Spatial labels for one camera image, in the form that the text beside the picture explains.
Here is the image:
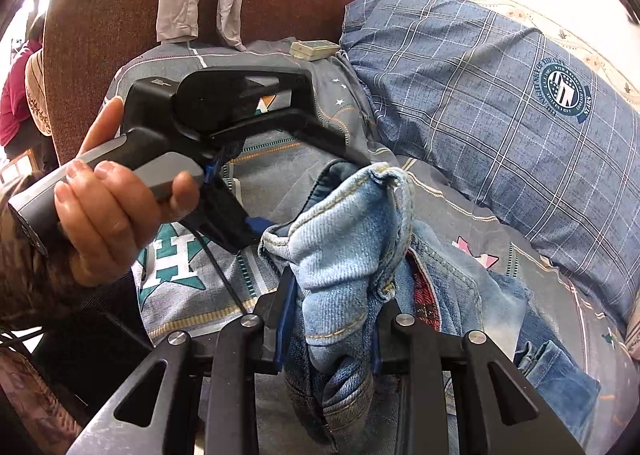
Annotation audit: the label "blue plaid pillow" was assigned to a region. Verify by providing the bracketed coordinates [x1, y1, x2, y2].
[340, 0, 640, 336]

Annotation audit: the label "tan patterned cloth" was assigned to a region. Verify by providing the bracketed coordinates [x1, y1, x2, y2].
[24, 49, 55, 136]

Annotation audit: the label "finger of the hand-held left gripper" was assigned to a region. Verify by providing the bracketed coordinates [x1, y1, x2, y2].
[209, 66, 374, 170]
[184, 169, 274, 254]

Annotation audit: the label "grey printed bed sheet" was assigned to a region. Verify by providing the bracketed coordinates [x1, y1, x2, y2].
[102, 37, 640, 455]

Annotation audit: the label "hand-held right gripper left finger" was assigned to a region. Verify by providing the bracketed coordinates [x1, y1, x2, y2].
[65, 266, 297, 455]

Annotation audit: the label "black cable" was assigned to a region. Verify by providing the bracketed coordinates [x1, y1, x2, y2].
[197, 227, 248, 316]

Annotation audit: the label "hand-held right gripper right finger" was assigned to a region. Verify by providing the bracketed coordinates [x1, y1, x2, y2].
[371, 299, 587, 455]

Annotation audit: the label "person's left hand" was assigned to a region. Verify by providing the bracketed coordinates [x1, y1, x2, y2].
[52, 97, 202, 288]

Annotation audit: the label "small beige box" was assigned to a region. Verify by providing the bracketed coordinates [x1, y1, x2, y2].
[290, 39, 339, 60]

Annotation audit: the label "blue denim pants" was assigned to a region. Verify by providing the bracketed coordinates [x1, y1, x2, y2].
[257, 162, 601, 455]

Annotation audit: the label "brown upholstered headboard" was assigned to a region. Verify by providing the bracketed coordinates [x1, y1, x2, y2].
[42, 0, 376, 160]

